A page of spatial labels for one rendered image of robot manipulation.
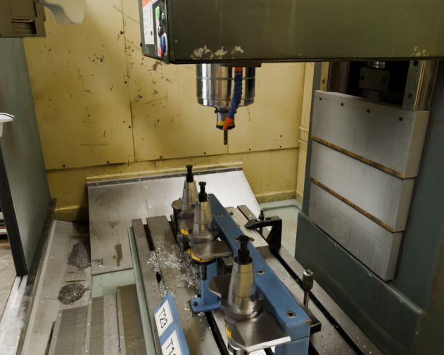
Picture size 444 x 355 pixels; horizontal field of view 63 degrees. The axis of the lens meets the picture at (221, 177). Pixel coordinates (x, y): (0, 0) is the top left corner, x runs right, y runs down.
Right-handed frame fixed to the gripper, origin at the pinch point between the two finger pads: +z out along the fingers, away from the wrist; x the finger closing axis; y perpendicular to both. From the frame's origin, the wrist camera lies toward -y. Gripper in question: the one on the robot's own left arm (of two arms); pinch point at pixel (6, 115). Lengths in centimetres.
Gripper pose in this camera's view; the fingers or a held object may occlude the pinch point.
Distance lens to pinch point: 99.5
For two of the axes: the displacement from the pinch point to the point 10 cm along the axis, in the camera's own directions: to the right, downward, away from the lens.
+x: 3.0, 3.3, -8.9
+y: 0.3, 9.3, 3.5
